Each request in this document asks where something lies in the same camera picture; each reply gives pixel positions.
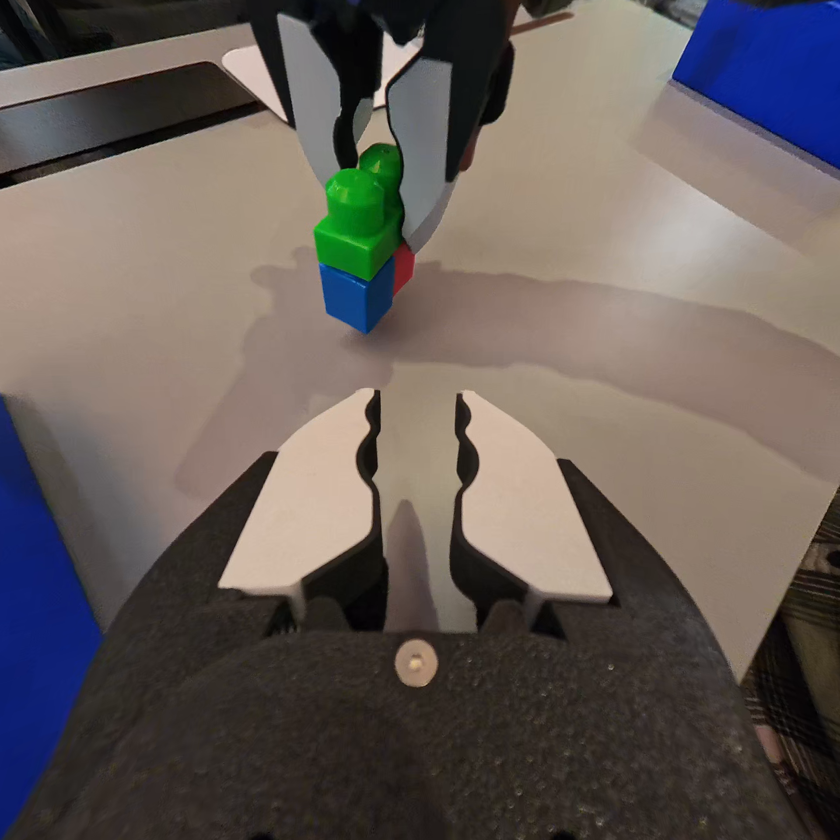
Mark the white flat base plate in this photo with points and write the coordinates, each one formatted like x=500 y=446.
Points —
x=253 y=72

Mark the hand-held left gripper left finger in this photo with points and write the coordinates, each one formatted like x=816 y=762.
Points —
x=308 y=512

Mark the plaid clothing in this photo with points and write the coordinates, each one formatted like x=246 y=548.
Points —
x=807 y=656

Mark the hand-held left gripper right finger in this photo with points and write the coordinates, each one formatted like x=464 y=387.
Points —
x=525 y=518

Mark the red mega block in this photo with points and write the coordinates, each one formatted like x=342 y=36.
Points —
x=405 y=269

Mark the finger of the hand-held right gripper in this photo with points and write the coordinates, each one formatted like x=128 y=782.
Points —
x=312 y=98
x=423 y=144

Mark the blue mega block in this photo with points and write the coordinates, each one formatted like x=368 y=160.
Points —
x=358 y=298

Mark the green mega block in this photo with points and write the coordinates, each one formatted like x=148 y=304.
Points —
x=358 y=243

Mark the blue plastic bin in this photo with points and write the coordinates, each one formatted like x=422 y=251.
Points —
x=768 y=72
x=39 y=590

